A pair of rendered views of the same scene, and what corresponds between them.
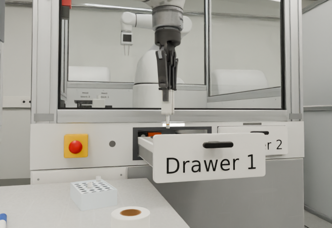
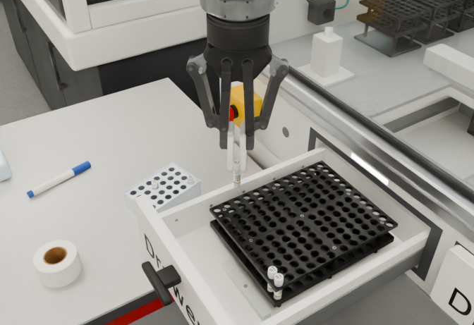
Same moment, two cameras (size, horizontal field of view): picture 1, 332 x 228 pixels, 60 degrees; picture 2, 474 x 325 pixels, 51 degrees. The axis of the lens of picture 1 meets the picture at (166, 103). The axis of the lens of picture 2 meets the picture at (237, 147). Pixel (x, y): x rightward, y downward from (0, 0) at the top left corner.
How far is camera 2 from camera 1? 0.96 m
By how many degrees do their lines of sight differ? 78
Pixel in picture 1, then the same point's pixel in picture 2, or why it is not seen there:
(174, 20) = (208, 3)
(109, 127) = (284, 106)
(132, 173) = not seen: hidden behind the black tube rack
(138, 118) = (317, 118)
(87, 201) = (128, 201)
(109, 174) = not seen: hidden behind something
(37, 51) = not seen: outside the picture
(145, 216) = (42, 271)
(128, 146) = (302, 151)
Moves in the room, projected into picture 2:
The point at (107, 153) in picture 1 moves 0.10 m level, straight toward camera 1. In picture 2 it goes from (280, 140) to (235, 155)
